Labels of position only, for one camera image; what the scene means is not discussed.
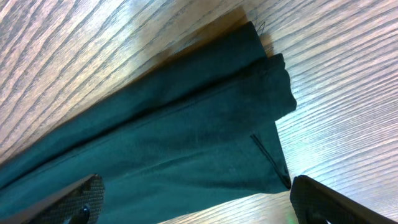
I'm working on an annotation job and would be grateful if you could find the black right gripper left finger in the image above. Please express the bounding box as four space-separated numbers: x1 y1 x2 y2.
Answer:
1 174 105 224

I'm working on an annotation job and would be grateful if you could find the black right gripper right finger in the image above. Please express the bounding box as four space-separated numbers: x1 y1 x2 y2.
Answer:
290 175 397 224

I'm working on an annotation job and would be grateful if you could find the black t-shirt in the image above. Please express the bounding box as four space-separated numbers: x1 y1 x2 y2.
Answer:
1 22 297 223

